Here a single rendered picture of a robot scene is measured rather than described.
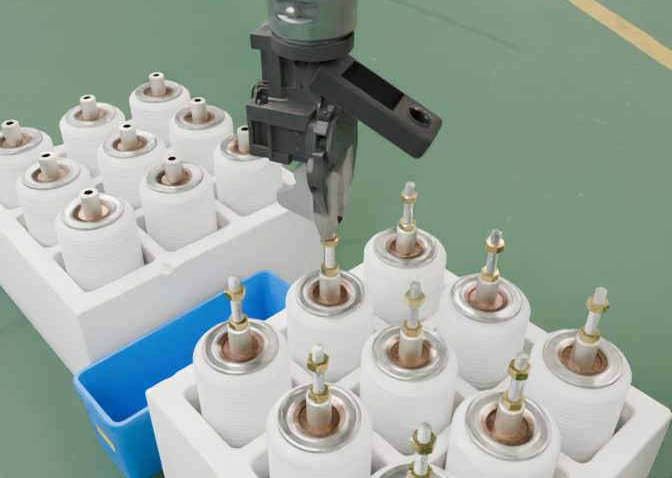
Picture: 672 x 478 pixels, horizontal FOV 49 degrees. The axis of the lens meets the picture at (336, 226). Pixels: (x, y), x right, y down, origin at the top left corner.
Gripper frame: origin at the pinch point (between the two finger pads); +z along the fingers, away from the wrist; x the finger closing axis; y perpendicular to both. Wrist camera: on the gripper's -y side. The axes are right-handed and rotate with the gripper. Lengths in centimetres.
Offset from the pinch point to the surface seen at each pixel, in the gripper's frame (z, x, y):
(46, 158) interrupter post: 6.1, -7.6, 43.7
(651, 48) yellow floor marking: 34, -148, -31
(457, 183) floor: 34, -65, 0
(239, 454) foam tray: 16.3, 17.5, 3.1
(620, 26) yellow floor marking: 34, -161, -22
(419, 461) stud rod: 2.9, 21.5, -15.2
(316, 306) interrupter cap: 8.9, 2.8, 1.1
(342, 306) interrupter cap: 8.9, 1.7, -1.4
